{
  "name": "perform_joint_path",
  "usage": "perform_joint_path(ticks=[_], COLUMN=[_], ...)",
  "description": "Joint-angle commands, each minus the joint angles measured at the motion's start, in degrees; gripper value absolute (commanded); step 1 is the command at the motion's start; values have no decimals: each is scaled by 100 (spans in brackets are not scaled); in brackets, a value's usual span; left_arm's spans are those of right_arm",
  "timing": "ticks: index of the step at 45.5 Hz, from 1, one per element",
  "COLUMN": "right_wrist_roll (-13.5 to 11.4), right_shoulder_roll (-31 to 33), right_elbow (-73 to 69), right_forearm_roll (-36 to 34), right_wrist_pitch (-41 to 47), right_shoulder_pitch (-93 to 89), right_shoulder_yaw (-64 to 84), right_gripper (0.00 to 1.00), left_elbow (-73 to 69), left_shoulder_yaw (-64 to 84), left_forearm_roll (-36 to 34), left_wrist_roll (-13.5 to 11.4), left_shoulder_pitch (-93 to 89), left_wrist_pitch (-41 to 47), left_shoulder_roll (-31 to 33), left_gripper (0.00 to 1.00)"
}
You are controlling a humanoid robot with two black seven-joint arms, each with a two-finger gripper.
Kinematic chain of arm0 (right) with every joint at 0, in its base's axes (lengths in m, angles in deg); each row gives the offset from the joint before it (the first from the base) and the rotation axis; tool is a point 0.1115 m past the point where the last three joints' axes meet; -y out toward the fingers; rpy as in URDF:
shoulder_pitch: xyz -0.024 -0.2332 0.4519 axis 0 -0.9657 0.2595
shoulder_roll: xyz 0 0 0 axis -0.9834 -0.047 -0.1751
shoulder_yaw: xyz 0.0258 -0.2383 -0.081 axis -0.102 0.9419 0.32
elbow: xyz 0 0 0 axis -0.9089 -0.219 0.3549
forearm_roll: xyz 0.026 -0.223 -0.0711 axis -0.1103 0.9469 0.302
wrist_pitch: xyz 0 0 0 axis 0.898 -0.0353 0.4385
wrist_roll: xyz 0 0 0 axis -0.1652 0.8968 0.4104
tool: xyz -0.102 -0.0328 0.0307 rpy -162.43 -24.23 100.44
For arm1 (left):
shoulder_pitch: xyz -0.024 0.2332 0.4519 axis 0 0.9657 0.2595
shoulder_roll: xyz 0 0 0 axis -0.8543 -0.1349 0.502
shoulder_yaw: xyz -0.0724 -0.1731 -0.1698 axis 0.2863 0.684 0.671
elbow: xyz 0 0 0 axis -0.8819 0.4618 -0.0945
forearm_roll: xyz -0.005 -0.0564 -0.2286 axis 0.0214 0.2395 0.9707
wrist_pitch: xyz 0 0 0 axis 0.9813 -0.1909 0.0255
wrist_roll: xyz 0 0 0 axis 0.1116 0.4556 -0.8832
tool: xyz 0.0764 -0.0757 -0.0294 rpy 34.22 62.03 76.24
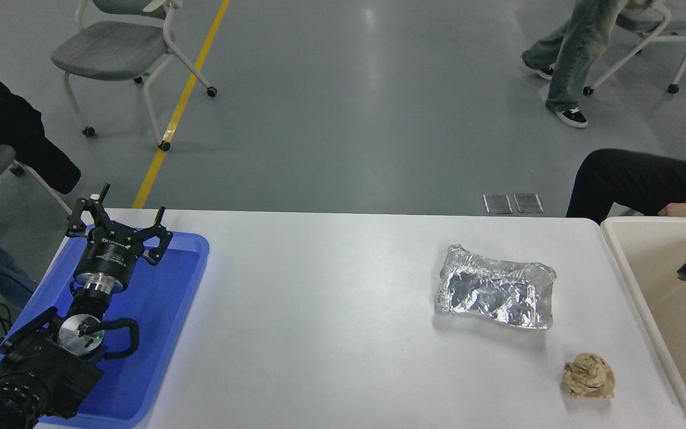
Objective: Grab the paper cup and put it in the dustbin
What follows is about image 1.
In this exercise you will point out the blue plastic tray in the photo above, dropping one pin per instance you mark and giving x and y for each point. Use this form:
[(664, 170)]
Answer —
[(158, 298)]

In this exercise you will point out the person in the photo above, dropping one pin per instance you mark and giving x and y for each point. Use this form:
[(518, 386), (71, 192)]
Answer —
[(575, 53), (629, 182), (3, 119)]

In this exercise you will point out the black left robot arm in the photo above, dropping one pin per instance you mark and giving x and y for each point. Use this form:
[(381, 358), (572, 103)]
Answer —
[(39, 366)]

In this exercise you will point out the large pale bin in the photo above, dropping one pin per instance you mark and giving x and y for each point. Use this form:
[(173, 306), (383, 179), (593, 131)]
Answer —
[(664, 280)]

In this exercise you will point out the metal floor plate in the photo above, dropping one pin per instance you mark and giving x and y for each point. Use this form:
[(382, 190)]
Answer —
[(527, 202), (498, 202)]

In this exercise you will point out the crumpled silver foil tray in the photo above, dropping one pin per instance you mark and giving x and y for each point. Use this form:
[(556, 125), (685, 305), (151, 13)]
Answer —
[(498, 289)]

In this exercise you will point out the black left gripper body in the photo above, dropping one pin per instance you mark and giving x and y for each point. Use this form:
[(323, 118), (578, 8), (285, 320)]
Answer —
[(108, 256)]

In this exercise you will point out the crumpled tan paper ball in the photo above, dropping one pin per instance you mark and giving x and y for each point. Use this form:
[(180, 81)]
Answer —
[(588, 375)]

